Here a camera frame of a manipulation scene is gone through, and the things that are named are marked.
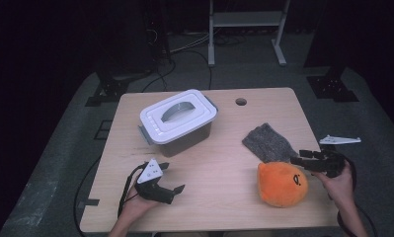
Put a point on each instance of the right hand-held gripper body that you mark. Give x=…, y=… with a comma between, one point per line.
x=332, y=164

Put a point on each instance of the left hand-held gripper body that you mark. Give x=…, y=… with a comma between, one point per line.
x=151, y=173

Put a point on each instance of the brown transparent storage box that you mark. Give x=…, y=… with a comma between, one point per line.
x=184, y=143

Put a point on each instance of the orange plush toy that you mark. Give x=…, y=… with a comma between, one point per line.
x=278, y=184

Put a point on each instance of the grey fluffy cloth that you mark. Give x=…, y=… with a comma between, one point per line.
x=267, y=143

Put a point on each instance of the white box lid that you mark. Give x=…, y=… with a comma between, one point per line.
x=158, y=123

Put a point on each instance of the person's right hand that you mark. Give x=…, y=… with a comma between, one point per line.
x=341, y=189

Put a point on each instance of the person's left hand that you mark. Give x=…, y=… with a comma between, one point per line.
x=133, y=207

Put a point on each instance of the black stand base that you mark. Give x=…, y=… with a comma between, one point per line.
x=332, y=89
x=110, y=89

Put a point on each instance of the black equipment rack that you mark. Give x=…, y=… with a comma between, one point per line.
x=158, y=33

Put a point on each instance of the black table edge bracket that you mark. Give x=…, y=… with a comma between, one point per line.
x=91, y=202

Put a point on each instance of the white metal stand frame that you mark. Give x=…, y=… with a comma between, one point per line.
x=212, y=49

